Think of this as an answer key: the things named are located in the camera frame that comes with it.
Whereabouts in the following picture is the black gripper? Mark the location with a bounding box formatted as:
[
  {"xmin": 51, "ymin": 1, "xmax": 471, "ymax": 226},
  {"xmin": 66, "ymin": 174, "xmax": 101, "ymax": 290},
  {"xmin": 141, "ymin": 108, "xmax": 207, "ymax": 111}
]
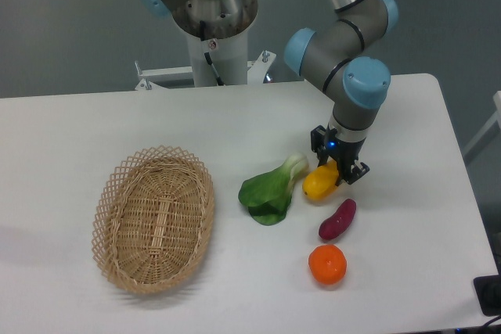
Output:
[{"xmin": 310, "ymin": 125, "xmax": 370, "ymax": 186}]

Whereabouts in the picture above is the yellow mango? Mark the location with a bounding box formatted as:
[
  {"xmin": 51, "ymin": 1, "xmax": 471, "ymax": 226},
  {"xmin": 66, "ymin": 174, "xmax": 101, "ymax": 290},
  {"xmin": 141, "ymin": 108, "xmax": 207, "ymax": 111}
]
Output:
[{"xmin": 302, "ymin": 160, "xmax": 339, "ymax": 201}]

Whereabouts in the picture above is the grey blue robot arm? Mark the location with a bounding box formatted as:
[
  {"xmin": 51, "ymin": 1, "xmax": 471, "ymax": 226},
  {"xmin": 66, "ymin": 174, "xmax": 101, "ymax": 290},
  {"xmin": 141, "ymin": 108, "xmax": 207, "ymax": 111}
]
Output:
[{"xmin": 141, "ymin": 0, "xmax": 398, "ymax": 184}]

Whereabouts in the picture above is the purple sweet potato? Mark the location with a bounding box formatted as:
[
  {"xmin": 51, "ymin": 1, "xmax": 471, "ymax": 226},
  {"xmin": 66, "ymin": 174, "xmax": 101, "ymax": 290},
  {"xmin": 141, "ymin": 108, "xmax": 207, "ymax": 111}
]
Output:
[{"xmin": 318, "ymin": 199, "xmax": 357, "ymax": 241}]

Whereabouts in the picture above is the green bok choy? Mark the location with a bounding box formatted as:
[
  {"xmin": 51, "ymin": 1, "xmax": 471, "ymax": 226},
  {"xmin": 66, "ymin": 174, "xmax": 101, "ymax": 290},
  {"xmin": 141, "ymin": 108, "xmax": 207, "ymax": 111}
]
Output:
[{"xmin": 238, "ymin": 153, "xmax": 309, "ymax": 226}]

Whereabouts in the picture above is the orange tangerine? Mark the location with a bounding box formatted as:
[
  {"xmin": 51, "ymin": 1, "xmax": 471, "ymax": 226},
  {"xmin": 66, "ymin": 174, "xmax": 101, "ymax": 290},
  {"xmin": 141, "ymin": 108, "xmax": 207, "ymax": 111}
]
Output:
[{"xmin": 308, "ymin": 244, "xmax": 348, "ymax": 285}]

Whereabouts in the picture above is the woven wicker basket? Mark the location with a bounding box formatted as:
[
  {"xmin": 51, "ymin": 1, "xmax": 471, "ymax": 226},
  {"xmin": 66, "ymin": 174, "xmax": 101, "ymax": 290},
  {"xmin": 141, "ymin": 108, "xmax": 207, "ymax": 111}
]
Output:
[{"xmin": 92, "ymin": 145, "xmax": 214, "ymax": 294}]

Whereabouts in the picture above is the black device at table edge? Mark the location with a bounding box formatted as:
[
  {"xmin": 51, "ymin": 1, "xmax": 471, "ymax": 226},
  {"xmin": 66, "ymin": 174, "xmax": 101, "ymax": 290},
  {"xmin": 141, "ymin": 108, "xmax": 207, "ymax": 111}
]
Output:
[{"xmin": 473, "ymin": 275, "xmax": 500, "ymax": 317}]

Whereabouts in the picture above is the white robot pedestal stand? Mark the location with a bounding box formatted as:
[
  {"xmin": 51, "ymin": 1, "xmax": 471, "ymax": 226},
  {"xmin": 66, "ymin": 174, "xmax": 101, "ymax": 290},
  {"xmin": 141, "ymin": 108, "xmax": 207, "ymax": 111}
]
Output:
[{"xmin": 135, "ymin": 34, "xmax": 279, "ymax": 91}]

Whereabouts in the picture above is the white frame right edge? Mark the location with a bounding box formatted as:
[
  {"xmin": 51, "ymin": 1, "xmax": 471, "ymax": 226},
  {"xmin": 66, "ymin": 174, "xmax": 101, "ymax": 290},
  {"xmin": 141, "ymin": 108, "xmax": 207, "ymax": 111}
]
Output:
[{"xmin": 463, "ymin": 91, "xmax": 500, "ymax": 163}]

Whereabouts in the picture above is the black cable on pedestal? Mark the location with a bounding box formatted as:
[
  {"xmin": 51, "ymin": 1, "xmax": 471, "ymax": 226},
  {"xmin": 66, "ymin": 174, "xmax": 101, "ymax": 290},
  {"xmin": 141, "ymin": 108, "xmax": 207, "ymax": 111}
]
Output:
[{"xmin": 199, "ymin": 20, "xmax": 226, "ymax": 87}]

